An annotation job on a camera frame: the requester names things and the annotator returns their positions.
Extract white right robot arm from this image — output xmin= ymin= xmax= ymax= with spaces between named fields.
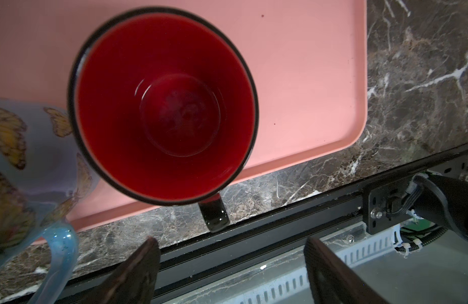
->
xmin=410 ymin=174 xmax=468 ymax=243

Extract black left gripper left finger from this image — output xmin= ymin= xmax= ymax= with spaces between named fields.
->
xmin=81 ymin=237 xmax=160 ymax=303

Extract yellow inside blue mug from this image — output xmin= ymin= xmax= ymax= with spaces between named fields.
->
xmin=0 ymin=98 xmax=99 ymax=303

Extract pink rectangular tray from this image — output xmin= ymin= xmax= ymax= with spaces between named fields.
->
xmin=0 ymin=0 xmax=368 ymax=244

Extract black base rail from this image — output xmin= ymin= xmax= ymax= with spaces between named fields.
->
xmin=2 ymin=140 xmax=468 ymax=304

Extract red mug black handle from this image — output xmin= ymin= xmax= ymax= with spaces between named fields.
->
xmin=68 ymin=6 xmax=259 ymax=232

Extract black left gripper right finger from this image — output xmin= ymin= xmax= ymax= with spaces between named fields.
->
xmin=303 ymin=237 xmax=387 ymax=303

